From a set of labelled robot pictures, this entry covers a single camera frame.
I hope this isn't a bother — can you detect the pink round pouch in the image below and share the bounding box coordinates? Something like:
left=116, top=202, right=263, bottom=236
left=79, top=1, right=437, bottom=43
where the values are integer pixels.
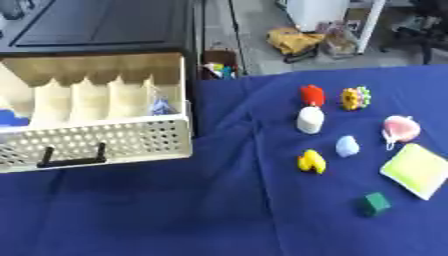
left=379, top=115, right=424, bottom=151

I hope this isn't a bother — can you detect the yellow rubber duck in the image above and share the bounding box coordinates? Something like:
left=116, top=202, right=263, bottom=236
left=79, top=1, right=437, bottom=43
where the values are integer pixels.
left=295, top=148, right=329, bottom=175

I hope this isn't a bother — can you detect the pale compartment drawer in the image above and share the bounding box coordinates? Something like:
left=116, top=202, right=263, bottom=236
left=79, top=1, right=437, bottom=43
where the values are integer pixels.
left=0, top=52, right=195, bottom=174

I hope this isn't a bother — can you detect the green cube block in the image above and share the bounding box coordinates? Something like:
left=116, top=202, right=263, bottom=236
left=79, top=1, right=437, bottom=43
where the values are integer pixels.
left=358, top=191, right=394, bottom=218

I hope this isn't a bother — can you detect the pale blue soft toy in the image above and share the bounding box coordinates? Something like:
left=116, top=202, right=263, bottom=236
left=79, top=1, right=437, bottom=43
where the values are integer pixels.
left=334, top=134, right=363, bottom=159

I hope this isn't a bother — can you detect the brown box with items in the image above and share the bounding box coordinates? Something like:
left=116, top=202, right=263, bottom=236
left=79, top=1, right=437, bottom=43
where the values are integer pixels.
left=199, top=49, right=242, bottom=81

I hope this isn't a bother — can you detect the yellow bag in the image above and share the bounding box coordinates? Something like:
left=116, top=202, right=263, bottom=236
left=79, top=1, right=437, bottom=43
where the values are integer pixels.
left=266, top=27, right=328, bottom=57

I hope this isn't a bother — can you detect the black cabinet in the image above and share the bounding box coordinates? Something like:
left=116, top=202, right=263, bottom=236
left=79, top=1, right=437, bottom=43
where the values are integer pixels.
left=0, top=0, right=203, bottom=138

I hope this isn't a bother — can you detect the black drawer handle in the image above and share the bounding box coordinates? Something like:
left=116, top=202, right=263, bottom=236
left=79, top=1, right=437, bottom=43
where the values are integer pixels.
left=35, top=142, right=111, bottom=169

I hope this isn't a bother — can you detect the yellow multicolour gear toy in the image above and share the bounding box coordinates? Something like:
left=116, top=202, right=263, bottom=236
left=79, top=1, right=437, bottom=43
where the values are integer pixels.
left=339, top=85, right=373, bottom=112

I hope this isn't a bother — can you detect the yellow-green square sponge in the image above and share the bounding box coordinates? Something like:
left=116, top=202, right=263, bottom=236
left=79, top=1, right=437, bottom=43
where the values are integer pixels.
left=378, top=142, right=448, bottom=202

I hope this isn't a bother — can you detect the blue white packet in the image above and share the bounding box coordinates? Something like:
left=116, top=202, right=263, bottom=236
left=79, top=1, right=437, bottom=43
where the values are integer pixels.
left=148, top=96, right=179, bottom=116

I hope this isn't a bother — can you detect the clear plastic bag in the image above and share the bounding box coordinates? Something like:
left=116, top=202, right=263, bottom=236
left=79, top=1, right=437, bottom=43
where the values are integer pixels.
left=315, top=20, right=363, bottom=60

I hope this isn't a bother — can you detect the white cylinder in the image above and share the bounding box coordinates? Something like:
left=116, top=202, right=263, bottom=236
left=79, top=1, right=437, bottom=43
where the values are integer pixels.
left=294, top=105, right=328, bottom=135

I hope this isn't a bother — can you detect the black office chair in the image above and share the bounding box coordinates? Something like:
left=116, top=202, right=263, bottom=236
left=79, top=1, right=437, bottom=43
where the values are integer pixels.
left=379, top=0, right=448, bottom=66

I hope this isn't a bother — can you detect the white cabinet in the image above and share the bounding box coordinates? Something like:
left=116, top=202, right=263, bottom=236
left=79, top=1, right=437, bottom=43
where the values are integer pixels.
left=274, top=0, right=389, bottom=55

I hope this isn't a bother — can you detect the red toy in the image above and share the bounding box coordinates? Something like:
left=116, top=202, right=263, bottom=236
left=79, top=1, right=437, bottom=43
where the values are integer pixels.
left=299, top=84, right=328, bottom=108

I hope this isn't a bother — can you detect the blue object in drawer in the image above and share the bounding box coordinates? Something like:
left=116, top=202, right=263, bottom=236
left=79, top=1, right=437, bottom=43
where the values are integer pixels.
left=0, top=108, right=32, bottom=128

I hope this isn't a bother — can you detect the black tripod pole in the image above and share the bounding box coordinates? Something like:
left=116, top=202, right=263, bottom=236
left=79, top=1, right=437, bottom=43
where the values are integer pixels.
left=225, top=0, right=251, bottom=77

